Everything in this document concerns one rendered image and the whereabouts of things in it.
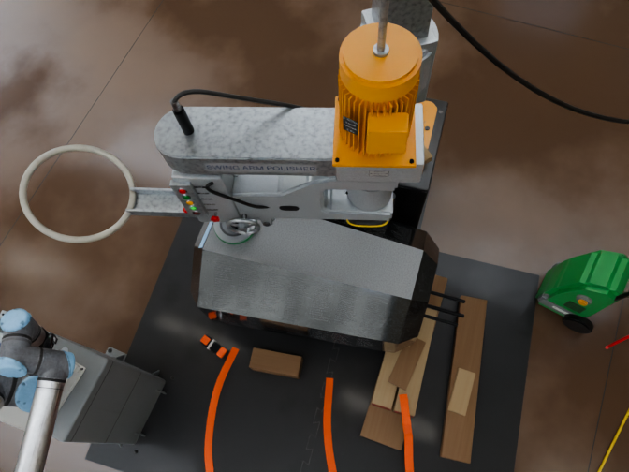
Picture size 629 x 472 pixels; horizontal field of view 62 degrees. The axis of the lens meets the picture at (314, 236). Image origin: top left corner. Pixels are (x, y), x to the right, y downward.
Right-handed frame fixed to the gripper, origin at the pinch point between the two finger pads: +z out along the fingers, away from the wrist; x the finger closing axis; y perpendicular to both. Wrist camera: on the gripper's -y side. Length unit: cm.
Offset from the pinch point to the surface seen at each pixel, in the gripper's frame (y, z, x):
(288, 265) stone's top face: 60, 18, -91
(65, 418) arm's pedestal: -7.9, 43.8, 7.5
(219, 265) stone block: 64, 25, -56
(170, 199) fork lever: 79, -7, -35
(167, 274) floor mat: 103, 102, -9
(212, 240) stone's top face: 75, 18, -52
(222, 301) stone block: 53, 43, -57
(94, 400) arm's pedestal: 1.6, 47.8, -1.9
